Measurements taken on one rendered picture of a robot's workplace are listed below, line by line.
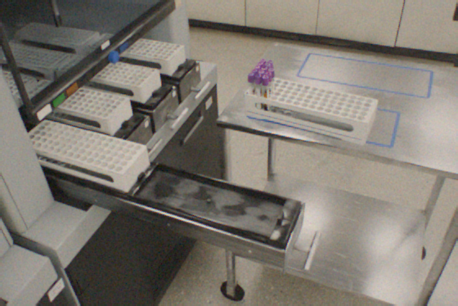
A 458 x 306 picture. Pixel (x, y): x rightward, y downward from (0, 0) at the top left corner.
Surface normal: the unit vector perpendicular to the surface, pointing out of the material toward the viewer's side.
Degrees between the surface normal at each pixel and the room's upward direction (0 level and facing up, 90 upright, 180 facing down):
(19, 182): 90
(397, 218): 0
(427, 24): 90
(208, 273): 0
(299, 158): 0
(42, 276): 90
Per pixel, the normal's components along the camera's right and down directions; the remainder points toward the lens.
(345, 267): -0.07, -0.77
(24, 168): 0.90, 0.22
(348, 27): -0.46, 0.59
